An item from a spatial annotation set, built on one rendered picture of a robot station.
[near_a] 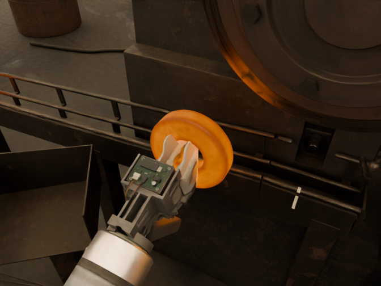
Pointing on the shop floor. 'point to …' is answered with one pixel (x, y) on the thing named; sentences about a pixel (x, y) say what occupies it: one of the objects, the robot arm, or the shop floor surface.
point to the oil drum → (45, 17)
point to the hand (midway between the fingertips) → (190, 142)
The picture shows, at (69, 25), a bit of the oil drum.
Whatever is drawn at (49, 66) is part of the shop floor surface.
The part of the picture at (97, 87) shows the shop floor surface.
